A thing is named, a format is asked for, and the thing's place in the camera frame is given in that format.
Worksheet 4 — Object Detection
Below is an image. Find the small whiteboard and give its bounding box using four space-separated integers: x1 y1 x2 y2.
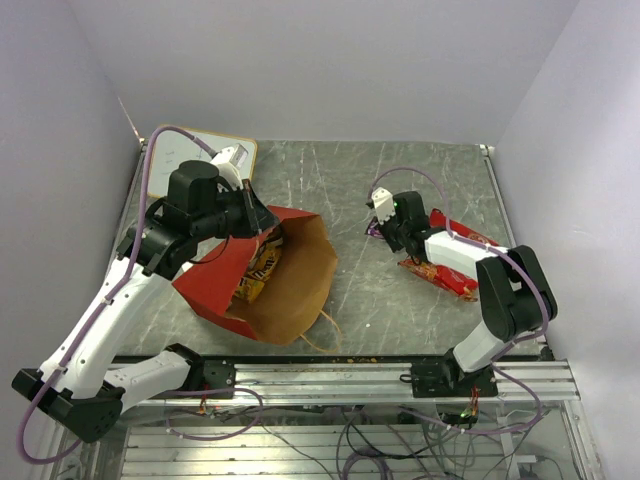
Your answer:
147 127 258 198

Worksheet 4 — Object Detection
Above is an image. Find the red paper bag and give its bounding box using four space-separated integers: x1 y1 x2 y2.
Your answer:
172 206 338 345

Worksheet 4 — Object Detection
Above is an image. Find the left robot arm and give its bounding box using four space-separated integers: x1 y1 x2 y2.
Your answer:
12 160 278 443

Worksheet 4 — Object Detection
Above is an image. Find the red snack packet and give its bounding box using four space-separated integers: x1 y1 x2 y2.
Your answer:
397 221 499 302

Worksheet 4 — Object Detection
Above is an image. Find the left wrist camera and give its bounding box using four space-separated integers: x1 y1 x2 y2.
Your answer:
210 144 248 191

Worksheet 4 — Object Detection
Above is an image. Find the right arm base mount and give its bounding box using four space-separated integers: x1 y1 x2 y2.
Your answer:
408 361 498 399

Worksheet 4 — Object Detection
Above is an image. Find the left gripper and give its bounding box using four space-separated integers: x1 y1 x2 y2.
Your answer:
192 178 280 241

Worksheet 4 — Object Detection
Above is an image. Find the aluminium frame rail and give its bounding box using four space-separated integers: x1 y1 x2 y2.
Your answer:
99 362 581 406

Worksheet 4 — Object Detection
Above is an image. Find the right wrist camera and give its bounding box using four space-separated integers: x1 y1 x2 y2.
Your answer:
370 187 396 225

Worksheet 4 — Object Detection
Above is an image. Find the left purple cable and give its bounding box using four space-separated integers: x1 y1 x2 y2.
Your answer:
16 124 216 465

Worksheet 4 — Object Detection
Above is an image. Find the yellow candy packet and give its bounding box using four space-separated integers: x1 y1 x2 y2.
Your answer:
234 235 283 303

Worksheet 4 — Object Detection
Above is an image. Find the purple candy packet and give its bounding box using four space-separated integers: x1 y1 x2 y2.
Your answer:
365 217 383 239

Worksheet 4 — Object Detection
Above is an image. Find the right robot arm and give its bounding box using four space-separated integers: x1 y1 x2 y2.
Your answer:
369 188 558 396

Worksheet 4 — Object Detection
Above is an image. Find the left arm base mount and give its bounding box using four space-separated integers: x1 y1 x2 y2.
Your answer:
202 360 236 399

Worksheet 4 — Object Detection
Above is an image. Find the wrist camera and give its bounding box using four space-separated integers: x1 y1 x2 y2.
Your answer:
370 187 396 225
210 144 248 191

